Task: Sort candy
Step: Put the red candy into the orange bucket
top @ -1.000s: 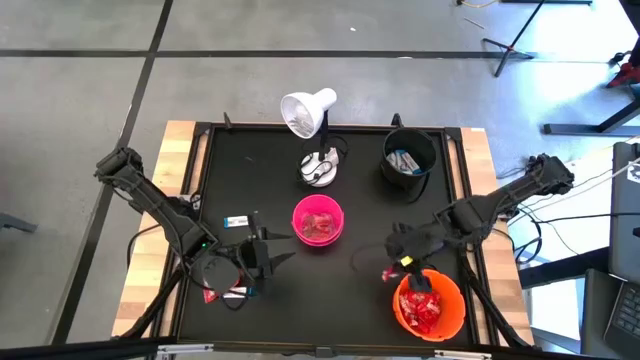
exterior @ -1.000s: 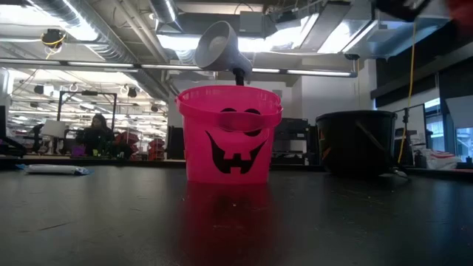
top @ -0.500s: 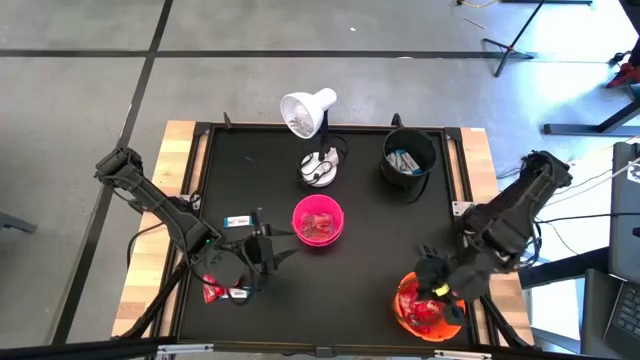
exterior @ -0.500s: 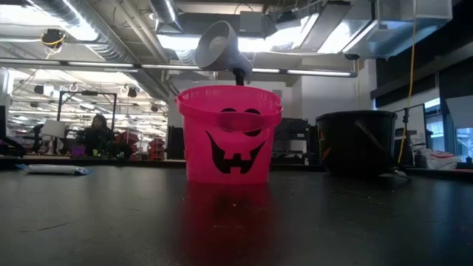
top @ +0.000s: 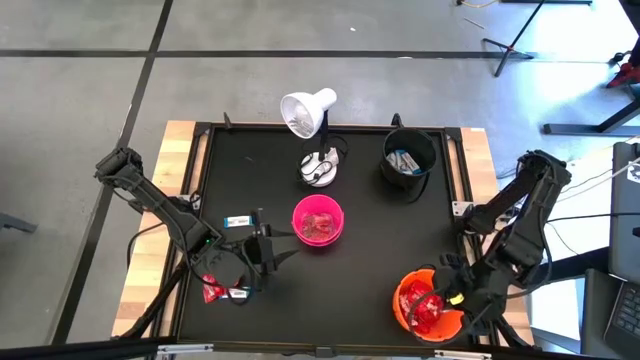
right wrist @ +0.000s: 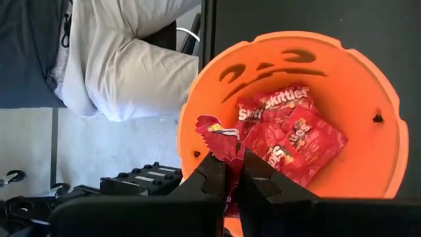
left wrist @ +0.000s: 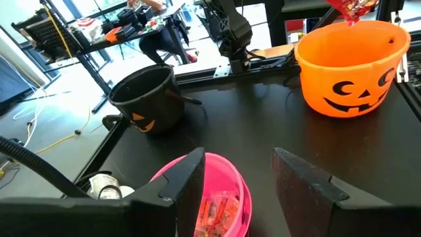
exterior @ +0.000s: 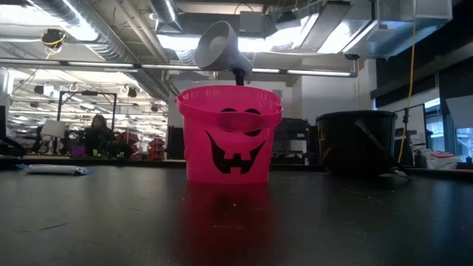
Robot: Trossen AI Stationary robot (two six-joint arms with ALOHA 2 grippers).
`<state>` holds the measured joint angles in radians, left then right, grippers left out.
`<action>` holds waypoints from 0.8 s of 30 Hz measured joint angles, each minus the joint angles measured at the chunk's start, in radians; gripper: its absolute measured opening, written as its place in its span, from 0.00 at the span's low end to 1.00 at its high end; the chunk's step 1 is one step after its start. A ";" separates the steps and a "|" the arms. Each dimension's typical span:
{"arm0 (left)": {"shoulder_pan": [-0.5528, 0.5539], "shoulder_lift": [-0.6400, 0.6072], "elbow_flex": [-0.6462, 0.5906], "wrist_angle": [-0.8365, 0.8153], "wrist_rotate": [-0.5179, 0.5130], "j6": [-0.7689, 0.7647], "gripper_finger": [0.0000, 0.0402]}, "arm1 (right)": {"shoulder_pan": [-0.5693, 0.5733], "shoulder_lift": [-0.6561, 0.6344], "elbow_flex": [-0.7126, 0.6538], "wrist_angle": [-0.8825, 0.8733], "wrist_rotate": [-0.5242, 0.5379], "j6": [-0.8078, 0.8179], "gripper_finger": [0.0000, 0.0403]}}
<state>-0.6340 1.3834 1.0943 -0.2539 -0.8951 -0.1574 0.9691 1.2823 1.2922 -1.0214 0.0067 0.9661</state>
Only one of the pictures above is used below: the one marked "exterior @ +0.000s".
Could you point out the white blue Hershey's bar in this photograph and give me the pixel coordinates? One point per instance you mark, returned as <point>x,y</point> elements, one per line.
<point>55,169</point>

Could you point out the black equipment rack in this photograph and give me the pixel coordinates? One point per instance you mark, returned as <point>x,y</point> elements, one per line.
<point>292,127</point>

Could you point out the black table mat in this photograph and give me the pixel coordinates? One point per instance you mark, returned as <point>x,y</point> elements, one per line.
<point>369,221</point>

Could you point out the long ceiling light fixture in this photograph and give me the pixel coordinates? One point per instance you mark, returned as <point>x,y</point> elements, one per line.
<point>99,64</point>

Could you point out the white lampshade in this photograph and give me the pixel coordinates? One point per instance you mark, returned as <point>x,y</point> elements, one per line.
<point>53,128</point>

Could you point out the white plastic bag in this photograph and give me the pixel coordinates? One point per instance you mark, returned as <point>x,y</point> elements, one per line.
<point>439,159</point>

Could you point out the black stand with screen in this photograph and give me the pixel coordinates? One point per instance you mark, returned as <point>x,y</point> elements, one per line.
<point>405,122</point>

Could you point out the silver spiral ceiling duct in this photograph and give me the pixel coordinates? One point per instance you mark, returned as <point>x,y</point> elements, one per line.
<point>103,40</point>

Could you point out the black metal frame stand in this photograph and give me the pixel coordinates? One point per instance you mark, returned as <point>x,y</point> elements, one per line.
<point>58,107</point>

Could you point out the black jack-o'-lantern bucket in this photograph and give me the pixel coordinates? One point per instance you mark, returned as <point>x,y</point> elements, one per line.
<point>347,147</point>

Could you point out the white desk lamp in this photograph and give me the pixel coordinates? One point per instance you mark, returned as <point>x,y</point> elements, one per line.
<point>218,48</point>

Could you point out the grey ceiling unit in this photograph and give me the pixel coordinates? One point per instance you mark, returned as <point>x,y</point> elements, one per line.
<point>252,24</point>

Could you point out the person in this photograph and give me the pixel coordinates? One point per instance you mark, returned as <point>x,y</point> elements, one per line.
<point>98,136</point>

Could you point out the black computer tower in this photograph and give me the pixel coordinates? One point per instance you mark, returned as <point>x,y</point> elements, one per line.
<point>174,142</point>

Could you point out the pink jack-o'-lantern bucket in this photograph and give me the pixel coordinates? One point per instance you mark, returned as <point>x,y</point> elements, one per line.
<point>199,155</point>

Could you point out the silver rectangular ceiling duct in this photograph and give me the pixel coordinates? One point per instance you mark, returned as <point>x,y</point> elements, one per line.
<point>388,33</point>

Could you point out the purple container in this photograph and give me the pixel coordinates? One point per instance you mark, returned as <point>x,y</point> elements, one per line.
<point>78,150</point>

